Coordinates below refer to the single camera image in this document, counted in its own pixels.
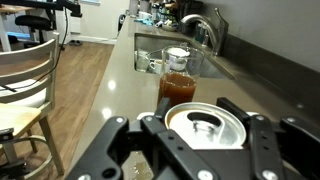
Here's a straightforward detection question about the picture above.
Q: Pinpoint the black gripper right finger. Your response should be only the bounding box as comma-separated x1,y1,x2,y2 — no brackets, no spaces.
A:
216,97,320,180

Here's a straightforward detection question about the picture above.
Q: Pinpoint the wooden desk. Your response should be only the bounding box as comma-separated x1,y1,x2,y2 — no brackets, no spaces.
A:
0,3,26,53

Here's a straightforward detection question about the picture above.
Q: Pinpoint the white bowl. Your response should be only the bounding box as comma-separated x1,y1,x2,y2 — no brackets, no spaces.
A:
165,47,192,72

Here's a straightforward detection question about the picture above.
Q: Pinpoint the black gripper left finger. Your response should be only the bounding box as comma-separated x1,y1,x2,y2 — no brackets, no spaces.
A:
66,97,172,180

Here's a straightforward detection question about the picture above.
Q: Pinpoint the blue cloth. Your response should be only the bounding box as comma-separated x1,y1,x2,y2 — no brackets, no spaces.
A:
134,17,155,27

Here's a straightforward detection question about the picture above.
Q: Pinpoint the light wooden chair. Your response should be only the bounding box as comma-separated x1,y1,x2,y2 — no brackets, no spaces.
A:
0,31,66,179

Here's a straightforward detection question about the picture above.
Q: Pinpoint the orange-capped drink bottle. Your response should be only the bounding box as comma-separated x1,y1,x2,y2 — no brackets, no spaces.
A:
164,101,248,150

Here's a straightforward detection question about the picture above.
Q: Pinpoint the tall clear drinking glass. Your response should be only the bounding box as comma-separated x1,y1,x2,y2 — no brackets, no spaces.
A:
157,44,206,108

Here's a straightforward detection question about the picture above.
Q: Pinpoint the white mug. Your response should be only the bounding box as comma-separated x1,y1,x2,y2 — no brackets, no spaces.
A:
148,58,164,75

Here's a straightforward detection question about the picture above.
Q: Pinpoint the chrome faucet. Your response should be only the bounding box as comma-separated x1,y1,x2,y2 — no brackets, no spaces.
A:
179,7,231,58

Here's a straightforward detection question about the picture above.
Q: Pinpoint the black office chair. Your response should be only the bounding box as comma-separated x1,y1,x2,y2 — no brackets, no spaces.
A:
14,14,55,46

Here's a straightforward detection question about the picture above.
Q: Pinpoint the clear glass jar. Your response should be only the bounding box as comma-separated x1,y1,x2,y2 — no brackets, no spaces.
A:
134,48,151,73

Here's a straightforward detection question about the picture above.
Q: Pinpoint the stainless steel sink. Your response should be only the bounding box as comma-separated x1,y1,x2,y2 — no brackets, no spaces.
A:
133,32,237,81

